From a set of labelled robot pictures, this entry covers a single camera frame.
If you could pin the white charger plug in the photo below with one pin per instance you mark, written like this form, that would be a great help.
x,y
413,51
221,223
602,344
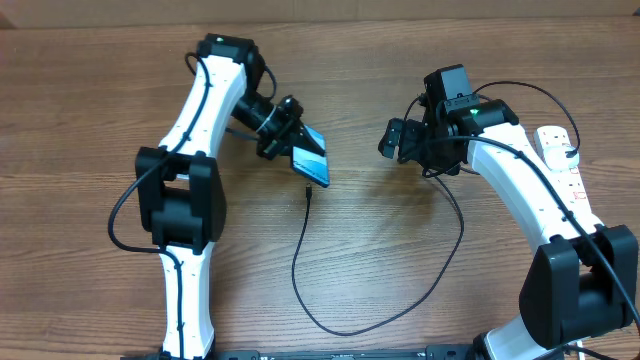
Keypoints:
x,y
560,157

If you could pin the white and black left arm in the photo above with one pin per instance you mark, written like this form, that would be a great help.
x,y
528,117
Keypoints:
x,y
181,198

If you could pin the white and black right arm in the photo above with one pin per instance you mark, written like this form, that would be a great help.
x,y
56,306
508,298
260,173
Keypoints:
x,y
583,276

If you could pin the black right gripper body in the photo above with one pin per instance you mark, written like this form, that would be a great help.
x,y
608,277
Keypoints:
x,y
424,146

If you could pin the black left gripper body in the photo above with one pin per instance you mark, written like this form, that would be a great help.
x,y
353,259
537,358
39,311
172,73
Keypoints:
x,y
272,136

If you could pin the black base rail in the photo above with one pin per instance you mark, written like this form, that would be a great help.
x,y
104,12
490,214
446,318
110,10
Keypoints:
x,y
430,352

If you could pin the Galaxy smartphone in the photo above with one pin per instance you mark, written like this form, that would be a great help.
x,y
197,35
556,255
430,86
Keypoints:
x,y
311,165

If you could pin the white power strip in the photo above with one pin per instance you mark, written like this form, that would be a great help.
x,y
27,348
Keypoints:
x,y
552,145

